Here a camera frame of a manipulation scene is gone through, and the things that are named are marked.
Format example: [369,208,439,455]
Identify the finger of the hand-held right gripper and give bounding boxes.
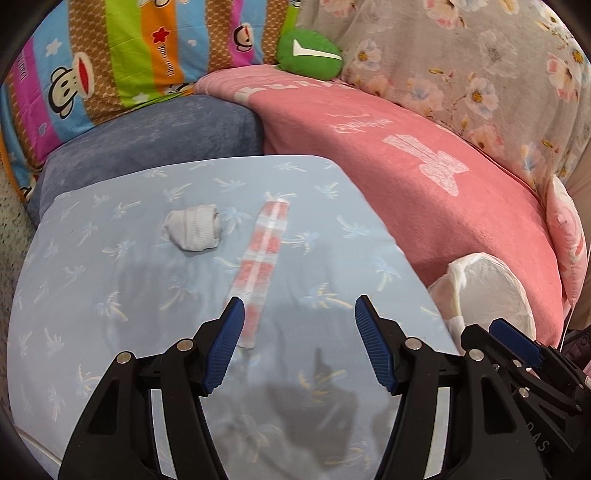
[461,324,583,417]
[488,319,544,368]

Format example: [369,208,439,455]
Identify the pink checked long sock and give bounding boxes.
[228,198,291,349]

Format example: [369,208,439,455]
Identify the light blue palm print sheet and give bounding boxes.
[7,156,462,480]

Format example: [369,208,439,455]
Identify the floral print blanket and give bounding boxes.
[295,0,591,204]

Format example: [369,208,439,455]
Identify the pink printed pillow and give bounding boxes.
[547,174,589,308]

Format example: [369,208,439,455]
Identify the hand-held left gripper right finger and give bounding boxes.
[355,295,551,480]

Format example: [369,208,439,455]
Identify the green plush cushion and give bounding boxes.
[276,30,345,80]

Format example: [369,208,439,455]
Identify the colourful monkey print pillow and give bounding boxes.
[0,0,305,204]

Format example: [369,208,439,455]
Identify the white plastic bag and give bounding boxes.
[427,253,536,352]

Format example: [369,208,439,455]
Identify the white sock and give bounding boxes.
[164,206,223,252]

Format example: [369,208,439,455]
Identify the blue-grey cushion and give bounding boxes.
[25,95,264,227]

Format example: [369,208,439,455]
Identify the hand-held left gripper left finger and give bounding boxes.
[58,296,245,480]

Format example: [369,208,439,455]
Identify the pink fleece blanket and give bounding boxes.
[194,65,573,347]

